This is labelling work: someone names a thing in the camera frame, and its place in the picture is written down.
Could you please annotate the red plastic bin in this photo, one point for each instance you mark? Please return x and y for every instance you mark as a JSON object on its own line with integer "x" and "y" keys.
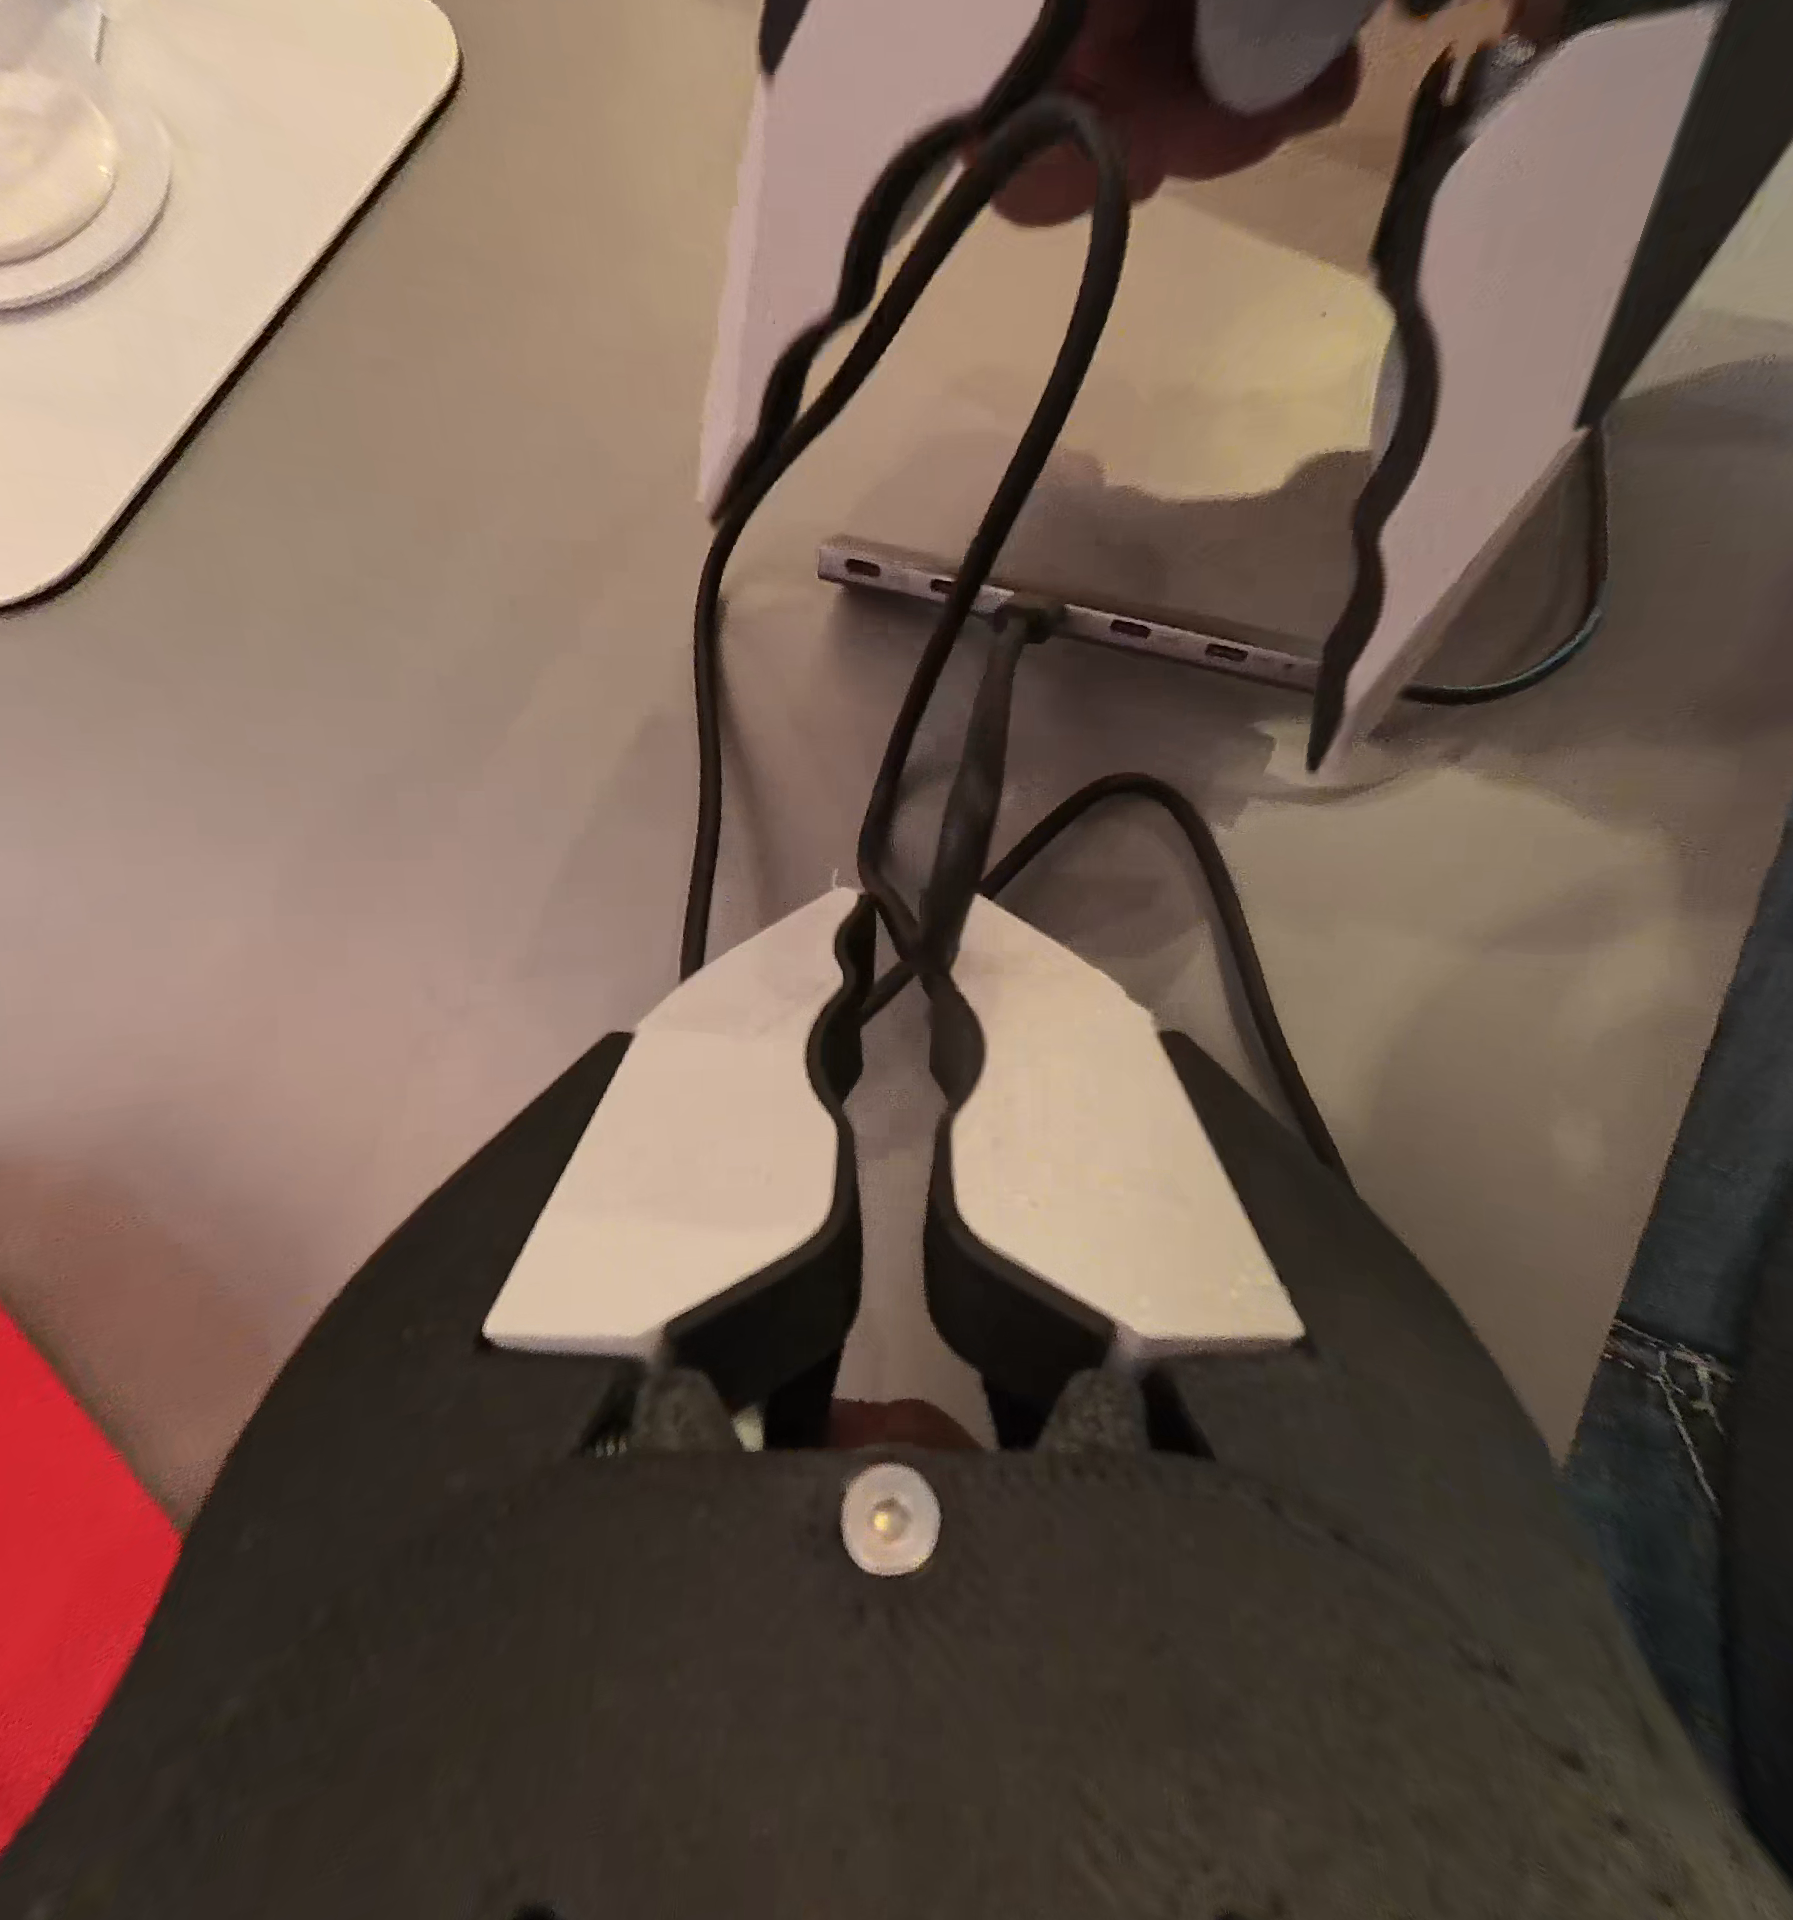
{"x": 25, "y": 1501}

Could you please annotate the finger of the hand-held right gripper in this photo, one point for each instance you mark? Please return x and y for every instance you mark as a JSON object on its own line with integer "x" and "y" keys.
{"x": 1524, "y": 298}
{"x": 835, "y": 121}

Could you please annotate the white metal stand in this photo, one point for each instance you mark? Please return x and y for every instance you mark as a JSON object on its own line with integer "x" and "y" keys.
{"x": 162, "y": 376}

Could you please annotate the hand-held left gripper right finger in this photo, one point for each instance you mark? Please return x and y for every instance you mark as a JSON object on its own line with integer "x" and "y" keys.
{"x": 1103, "y": 1184}

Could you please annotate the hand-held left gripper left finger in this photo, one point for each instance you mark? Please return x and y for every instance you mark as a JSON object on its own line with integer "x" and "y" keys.
{"x": 686, "y": 1184}

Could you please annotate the person's right hand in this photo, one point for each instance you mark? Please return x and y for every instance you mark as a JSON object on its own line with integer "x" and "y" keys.
{"x": 1151, "y": 143}

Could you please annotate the grey usb hub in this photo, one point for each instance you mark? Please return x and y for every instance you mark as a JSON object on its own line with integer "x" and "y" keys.
{"x": 1138, "y": 626}

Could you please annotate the person's jeans leg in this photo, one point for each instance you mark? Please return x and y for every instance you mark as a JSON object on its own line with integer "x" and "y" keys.
{"x": 1660, "y": 1352}

